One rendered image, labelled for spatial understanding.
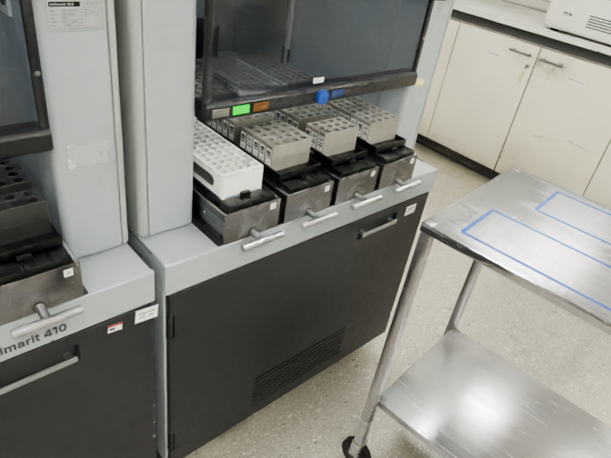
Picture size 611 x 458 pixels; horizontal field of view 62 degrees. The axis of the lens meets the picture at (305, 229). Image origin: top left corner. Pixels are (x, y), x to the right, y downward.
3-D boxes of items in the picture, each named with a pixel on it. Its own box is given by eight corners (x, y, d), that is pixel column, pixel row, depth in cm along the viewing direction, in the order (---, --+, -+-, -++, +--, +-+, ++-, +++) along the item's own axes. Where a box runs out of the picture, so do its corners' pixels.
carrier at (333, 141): (349, 145, 126) (354, 123, 123) (355, 149, 125) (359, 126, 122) (314, 154, 119) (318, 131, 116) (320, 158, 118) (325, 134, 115)
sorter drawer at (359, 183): (179, 102, 157) (179, 73, 152) (217, 96, 165) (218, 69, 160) (347, 215, 115) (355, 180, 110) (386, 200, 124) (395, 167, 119)
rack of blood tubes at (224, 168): (146, 144, 115) (145, 118, 112) (185, 136, 122) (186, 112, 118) (221, 205, 98) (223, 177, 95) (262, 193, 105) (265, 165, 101)
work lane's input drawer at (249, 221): (78, 117, 138) (75, 84, 133) (127, 110, 146) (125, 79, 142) (235, 258, 96) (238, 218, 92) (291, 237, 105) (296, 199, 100)
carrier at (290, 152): (303, 158, 117) (306, 134, 114) (308, 162, 116) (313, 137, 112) (263, 169, 110) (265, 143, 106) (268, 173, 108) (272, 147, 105)
